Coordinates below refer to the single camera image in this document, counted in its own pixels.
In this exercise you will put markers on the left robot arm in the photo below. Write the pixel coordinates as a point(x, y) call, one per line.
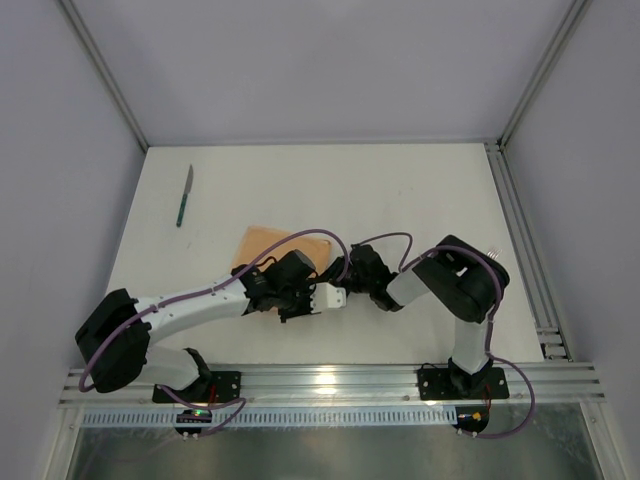
point(118, 340)

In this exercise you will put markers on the left small controller board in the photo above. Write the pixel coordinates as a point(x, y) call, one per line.
point(191, 423)

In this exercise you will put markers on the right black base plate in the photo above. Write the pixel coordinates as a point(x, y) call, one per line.
point(444, 383)

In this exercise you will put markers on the left aluminium frame post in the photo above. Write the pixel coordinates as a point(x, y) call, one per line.
point(99, 65)

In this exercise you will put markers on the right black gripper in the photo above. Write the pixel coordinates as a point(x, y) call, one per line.
point(347, 268)

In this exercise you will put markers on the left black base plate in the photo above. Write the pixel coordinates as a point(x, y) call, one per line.
point(206, 386)

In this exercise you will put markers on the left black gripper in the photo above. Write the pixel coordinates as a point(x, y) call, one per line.
point(298, 303)

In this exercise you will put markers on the aluminium front rail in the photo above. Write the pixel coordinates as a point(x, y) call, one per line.
point(552, 382)

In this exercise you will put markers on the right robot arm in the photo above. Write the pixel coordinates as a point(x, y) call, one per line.
point(469, 283)

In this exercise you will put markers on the slotted grey cable duct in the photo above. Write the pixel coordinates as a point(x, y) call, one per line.
point(286, 417)

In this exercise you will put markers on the aluminium frame post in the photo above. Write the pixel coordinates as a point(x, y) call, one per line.
point(99, 65)
point(544, 67)

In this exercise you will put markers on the orange cloth napkin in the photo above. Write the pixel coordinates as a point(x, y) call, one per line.
point(268, 244)

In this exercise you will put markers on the right small connector board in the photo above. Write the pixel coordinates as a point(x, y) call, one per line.
point(471, 421)

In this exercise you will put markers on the knife with green handle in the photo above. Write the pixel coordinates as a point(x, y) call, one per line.
point(187, 190)

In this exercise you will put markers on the aluminium rail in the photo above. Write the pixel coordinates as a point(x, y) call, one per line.
point(544, 308)
point(552, 382)

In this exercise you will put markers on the right aluminium frame post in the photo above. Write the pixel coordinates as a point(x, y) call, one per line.
point(544, 67)

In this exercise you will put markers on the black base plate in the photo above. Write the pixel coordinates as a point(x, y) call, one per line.
point(206, 386)
point(444, 383)

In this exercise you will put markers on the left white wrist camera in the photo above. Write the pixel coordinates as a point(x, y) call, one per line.
point(325, 297)

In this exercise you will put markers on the right side aluminium rail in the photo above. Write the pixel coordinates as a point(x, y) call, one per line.
point(544, 308)

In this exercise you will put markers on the fork with green handle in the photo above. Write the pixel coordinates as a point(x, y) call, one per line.
point(494, 253)

